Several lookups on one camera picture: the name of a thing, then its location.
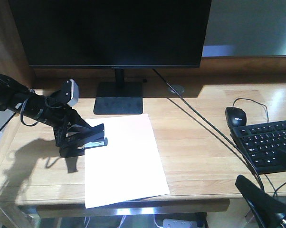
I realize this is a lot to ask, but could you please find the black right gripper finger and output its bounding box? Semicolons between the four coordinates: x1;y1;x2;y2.
235;175;286;228

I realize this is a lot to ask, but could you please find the black monitor cable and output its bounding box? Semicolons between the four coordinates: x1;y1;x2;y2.
153;68;265;190

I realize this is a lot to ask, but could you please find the black computer monitor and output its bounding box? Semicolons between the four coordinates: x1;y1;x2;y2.
9;0;211;114

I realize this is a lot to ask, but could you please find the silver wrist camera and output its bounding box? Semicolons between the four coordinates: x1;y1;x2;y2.
60;79;79;107

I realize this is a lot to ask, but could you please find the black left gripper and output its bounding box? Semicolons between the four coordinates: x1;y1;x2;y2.
42;96;92;148

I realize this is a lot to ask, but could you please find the black keyboard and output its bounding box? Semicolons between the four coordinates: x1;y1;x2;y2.
230;120;286;174

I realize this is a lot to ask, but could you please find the white paper sheet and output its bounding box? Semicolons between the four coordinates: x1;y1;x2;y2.
85;114;170;208

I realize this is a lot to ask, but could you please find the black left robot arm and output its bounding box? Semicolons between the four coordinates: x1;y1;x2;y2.
0;74;92;148

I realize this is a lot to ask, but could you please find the black and orange stapler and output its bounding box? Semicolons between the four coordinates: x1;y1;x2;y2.
58;123;106;158

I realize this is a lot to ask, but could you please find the black computer mouse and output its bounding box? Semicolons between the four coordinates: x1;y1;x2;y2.
225;107;247;129

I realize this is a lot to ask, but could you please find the white power strip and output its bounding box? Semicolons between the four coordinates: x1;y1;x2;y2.
163;218;205;228

